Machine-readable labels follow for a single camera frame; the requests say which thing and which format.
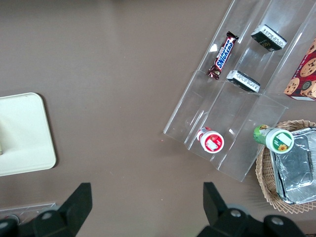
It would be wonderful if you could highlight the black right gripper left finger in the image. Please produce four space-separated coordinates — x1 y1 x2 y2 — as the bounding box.
18 182 93 237

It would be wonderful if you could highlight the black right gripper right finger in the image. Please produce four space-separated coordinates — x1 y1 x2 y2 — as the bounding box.
197 182 307 237

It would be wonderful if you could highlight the light open-weave wicker basket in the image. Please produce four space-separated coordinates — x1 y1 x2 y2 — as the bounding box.
255 120 316 214

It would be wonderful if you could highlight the cream plastic tray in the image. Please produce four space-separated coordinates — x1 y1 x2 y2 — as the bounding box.
0 92 57 177

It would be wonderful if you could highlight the small clear acrylic rack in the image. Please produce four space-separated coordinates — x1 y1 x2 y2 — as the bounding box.
0 202 59 223

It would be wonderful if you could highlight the red-lidded yogurt bottle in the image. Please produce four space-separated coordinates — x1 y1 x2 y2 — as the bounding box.
197 126 225 154

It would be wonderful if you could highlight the aluminium foil container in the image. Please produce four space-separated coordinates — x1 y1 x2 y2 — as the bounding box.
269 126 316 205
274 135 315 198

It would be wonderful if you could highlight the green-lidded yogurt bottle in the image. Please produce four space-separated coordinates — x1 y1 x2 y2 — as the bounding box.
253 124 295 154

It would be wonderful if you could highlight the clear acrylic display stand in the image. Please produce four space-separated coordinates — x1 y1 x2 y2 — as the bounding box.
162 0 316 183

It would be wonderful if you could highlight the black box with white label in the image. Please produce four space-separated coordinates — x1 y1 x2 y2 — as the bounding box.
226 70 261 94
250 24 288 52

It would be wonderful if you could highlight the Snickers chocolate bar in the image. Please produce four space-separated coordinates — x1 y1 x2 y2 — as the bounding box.
206 31 240 81

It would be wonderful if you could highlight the red chocolate chip cookie box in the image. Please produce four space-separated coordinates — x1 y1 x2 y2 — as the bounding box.
283 37 316 101

